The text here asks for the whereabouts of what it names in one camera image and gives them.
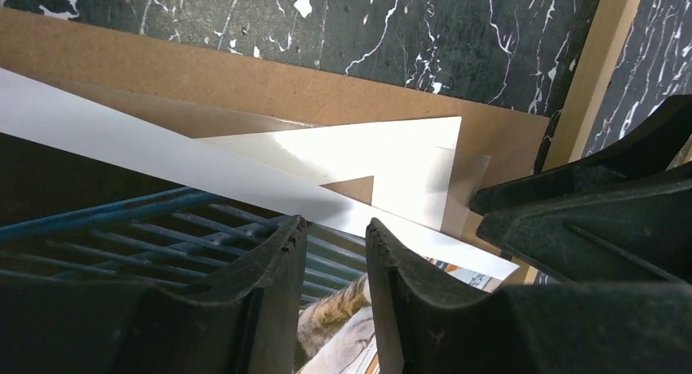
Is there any light wooden picture frame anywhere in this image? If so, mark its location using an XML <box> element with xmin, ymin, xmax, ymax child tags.
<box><xmin>521</xmin><ymin>0</ymin><xmax>692</xmax><ymax>286</ymax></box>

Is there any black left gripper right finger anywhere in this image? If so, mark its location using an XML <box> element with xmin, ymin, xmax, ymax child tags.
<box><xmin>366</xmin><ymin>219</ymin><xmax>691</xmax><ymax>373</ymax></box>

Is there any cat and books photo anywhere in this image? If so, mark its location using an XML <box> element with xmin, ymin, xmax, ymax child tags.
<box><xmin>1</xmin><ymin>70</ymin><xmax>513</xmax><ymax>373</ymax></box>

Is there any white mat board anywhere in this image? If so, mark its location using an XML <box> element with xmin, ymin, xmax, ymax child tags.
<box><xmin>204</xmin><ymin>116</ymin><xmax>462</xmax><ymax>230</ymax></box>

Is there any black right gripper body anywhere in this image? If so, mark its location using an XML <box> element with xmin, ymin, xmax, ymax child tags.
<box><xmin>470</xmin><ymin>95</ymin><xmax>691</xmax><ymax>283</ymax></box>

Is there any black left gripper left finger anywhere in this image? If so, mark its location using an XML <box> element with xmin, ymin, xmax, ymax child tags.
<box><xmin>1</xmin><ymin>216</ymin><xmax>307</xmax><ymax>373</ymax></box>

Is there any clear acrylic sheet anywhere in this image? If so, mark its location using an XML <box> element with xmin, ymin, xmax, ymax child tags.
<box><xmin>304</xmin><ymin>117</ymin><xmax>490</xmax><ymax>238</ymax></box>

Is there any brown backing board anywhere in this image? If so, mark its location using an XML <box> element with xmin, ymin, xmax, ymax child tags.
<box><xmin>0</xmin><ymin>7</ymin><xmax>551</xmax><ymax>254</ymax></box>

